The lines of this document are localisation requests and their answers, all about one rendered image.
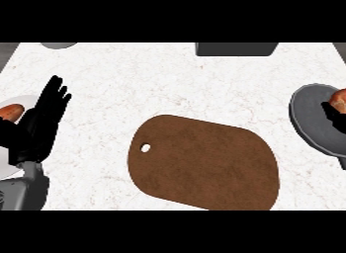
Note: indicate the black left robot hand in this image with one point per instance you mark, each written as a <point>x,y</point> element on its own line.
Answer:
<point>42,125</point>

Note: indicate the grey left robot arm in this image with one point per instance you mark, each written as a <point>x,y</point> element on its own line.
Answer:
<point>21,191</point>

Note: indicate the grey frying pan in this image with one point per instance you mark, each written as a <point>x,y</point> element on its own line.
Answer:
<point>313,122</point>

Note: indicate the brown wooden cutting board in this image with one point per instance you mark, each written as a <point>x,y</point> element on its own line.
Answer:
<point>205,163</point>

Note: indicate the grey round object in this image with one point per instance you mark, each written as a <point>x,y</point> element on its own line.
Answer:
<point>58,45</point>

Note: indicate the dark grey appliance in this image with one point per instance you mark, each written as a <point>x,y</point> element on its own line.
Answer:
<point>236,48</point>

